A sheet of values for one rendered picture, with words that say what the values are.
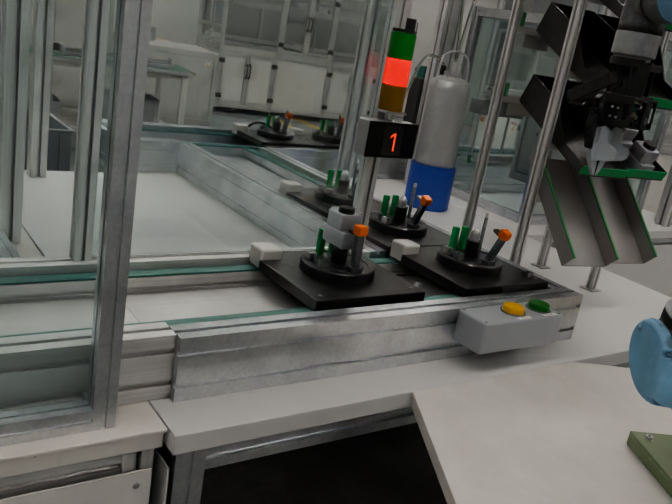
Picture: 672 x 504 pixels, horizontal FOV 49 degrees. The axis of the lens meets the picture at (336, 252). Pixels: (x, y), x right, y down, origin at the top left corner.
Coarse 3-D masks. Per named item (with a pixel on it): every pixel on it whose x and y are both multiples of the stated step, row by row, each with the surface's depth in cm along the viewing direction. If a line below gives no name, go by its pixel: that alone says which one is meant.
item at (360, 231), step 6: (354, 228) 129; (360, 228) 128; (366, 228) 128; (354, 234) 129; (360, 234) 128; (366, 234) 129; (354, 240) 130; (360, 240) 129; (354, 246) 130; (360, 246) 129; (354, 252) 130; (360, 252) 130; (354, 258) 130; (360, 258) 130; (354, 264) 130
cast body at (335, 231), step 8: (344, 208) 131; (352, 208) 132; (328, 216) 133; (336, 216) 131; (344, 216) 130; (352, 216) 131; (360, 216) 132; (328, 224) 133; (336, 224) 131; (344, 224) 130; (352, 224) 131; (328, 232) 133; (336, 232) 131; (344, 232) 130; (328, 240) 133; (336, 240) 131; (344, 240) 130; (352, 240) 131; (344, 248) 131; (352, 248) 132
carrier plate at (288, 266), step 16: (288, 256) 139; (272, 272) 131; (288, 272) 131; (384, 272) 140; (288, 288) 127; (304, 288) 124; (320, 288) 126; (336, 288) 127; (352, 288) 128; (368, 288) 130; (384, 288) 131; (400, 288) 133; (416, 288) 134; (320, 304) 120; (336, 304) 122; (352, 304) 124; (368, 304) 126
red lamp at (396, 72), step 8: (392, 64) 140; (400, 64) 140; (408, 64) 140; (384, 72) 142; (392, 72) 140; (400, 72) 140; (408, 72) 141; (384, 80) 142; (392, 80) 141; (400, 80) 141
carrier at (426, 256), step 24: (408, 240) 157; (456, 240) 156; (480, 240) 159; (408, 264) 152; (432, 264) 150; (456, 264) 149; (480, 264) 150; (504, 264) 160; (456, 288) 141; (480, 288) 141; (528, 288) 149
